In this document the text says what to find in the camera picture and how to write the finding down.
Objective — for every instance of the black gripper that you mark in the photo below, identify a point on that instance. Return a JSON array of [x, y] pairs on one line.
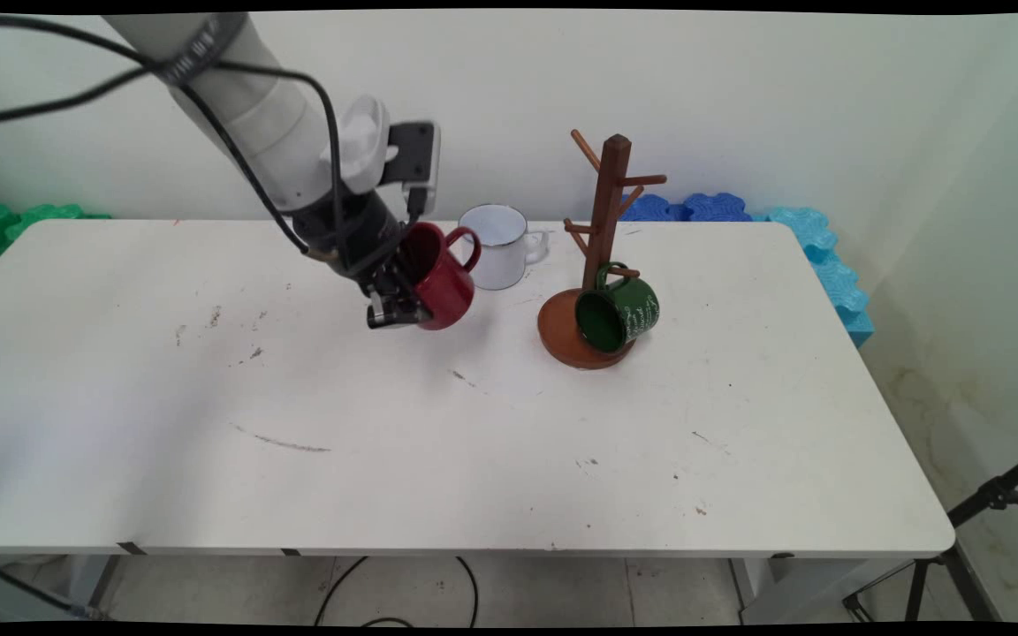
[[354, 234]]

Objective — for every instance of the red ceramic mug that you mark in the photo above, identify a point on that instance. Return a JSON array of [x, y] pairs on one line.
[[447, 283]]

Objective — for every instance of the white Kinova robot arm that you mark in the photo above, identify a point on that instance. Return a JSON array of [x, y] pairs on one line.
[[244, 97]]

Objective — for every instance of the white enamel mug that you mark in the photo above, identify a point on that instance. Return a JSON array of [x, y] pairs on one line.
[[496, 252]]

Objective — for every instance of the brown wooden mug tree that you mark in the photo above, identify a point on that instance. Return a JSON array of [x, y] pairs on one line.
[[606, 212]]

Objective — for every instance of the green enamel mug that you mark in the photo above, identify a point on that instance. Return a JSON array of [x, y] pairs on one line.
[[624, 314]]

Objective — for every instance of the green foam mat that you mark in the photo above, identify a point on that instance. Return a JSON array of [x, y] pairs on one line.
[[18, 223]]

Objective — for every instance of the grey table leg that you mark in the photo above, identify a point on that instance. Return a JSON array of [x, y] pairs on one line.
[[101, 579]]

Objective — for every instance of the light blue foam mat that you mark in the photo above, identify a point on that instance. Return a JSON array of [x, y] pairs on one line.
[[831, 265]]

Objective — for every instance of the black tripod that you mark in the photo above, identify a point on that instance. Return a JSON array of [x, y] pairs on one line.
[[986, 499]]

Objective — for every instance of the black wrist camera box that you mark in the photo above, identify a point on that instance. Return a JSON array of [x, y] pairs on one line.
[[416, 159]]

